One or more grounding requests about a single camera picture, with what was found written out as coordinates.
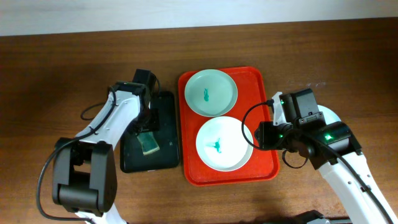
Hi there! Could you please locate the green yellow sponge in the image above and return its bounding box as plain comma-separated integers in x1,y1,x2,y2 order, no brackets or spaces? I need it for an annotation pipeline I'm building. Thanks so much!
137,132,160,156

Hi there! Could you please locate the white plate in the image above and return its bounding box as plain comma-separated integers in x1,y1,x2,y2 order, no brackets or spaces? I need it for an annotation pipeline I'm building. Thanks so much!
195,116,254,172

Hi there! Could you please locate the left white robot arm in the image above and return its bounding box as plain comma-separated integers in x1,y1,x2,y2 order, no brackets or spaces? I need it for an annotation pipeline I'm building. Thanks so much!
51,69,159,223

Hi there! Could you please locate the red plastic tray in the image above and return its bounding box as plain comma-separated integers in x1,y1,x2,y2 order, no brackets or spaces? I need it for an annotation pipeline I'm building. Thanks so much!
178,67,280,187

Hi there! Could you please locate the light blue plate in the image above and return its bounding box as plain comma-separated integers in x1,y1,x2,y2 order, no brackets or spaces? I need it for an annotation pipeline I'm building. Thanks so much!
318,105,341,125

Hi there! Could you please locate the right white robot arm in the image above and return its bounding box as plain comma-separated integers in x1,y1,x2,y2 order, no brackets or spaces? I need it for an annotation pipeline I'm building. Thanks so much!
254,88,397,223

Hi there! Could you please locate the black plastic tray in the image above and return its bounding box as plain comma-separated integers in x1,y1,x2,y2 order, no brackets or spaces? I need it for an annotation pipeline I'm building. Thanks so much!
120,91,180,173

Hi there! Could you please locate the pale green plate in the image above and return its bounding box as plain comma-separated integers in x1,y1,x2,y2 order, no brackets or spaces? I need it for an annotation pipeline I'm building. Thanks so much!
184,69,238,117

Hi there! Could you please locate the right black cable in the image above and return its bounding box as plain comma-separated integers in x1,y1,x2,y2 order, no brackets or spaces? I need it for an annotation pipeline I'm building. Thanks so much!
241,100,396,224

